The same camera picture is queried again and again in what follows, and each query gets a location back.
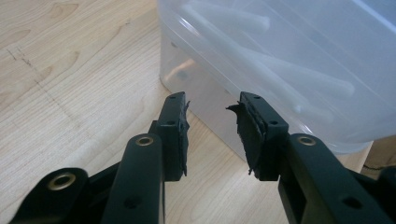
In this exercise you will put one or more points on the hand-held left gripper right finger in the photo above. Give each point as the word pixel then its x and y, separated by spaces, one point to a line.
pixel 264 140

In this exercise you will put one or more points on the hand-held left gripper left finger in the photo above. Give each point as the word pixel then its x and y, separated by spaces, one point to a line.
pixel 172 140

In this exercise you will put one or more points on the clear plastic storage box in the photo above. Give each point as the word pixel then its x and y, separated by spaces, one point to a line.
pixel 280 46

